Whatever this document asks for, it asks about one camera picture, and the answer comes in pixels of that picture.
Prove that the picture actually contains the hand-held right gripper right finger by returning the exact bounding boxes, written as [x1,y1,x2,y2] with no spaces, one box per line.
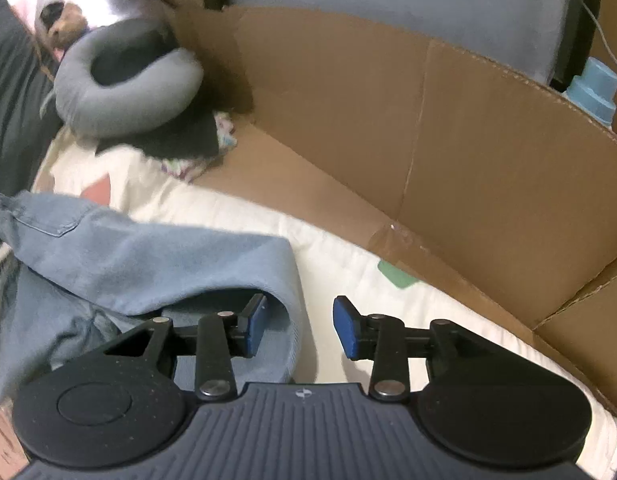
[332,296,489,402]

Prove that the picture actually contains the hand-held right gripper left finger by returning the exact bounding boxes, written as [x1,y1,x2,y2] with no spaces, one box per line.
[103,294,268,402]

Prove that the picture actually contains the blue denim jeans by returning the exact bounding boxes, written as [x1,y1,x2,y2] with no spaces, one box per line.
[0,191,309,406]

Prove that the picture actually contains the cream bear print bedsheet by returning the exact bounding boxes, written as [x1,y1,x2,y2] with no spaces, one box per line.
[31,127,617,476]

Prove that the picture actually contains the floral patterned cloth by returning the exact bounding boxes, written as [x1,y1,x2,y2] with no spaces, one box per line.
[161,112,236,181]

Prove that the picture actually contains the black cloth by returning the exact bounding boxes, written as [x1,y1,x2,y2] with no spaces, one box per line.
[93,30,222,158]

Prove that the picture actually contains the brown cardboard sheet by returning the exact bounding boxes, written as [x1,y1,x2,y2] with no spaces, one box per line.
[168,5,617,411]

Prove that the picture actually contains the grey neck pillow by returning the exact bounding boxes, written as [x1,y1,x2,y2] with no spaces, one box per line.
[53,17,205,138]

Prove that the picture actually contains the dark grey pillow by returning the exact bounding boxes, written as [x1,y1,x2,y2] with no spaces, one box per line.
[0,0,64,201]

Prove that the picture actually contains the light blue detergent bottle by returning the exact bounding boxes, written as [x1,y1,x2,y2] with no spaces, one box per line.
[561,56,617,128]

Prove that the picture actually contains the brown teddy bear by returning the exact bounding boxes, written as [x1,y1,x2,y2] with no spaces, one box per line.
[36,1,89,51]

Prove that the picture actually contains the white cable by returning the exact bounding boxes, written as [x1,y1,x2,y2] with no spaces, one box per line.
[578,0,617,76]

